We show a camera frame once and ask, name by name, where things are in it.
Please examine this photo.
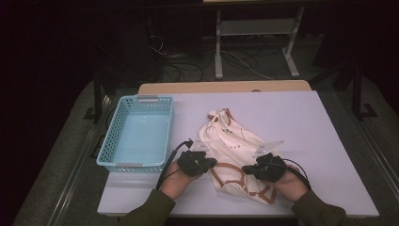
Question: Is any black floor cable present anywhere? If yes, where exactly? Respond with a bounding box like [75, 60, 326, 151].
[162, 60, 205, 83]

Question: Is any cream baby bodysuit brown trim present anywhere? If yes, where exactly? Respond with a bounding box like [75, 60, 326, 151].
[198, 107, 283, 205]

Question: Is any black metal stand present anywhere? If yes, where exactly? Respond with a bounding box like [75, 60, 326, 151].
[83, 72, 109, 124]
[351, 62, 379, 121]

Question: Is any person's left hand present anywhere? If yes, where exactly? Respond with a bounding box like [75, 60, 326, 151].
[159, 160, 202, 202]

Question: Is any wooden table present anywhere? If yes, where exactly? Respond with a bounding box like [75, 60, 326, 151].
[137, 79, 313, 95]

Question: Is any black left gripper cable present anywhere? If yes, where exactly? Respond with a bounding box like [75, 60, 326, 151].
[155, 138, 194, 191]

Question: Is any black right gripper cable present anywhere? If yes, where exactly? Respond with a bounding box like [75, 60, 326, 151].
[281, 158, 312, 191]

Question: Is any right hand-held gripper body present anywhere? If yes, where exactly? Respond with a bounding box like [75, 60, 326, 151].
[251, 139, 288, 184]

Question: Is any blue plastic basket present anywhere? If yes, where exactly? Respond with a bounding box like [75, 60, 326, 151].
[96, 94, 174, 173]

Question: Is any white floor cable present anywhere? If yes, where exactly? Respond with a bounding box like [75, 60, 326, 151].
[219, 50, 274, 81]

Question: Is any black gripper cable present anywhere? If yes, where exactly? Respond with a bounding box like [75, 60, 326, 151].
[155, 138, 194, 191]
[281, 158, 312, 191]

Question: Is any grey metal stand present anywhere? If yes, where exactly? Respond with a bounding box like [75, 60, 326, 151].
[214, 6, 306, 80]

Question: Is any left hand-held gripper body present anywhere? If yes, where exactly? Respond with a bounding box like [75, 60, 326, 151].
[177, 139, 211, 178]

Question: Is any metal floor rail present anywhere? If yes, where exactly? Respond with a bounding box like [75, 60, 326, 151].
[342, 90, 399, 202]
[46, 93, 109, 226]

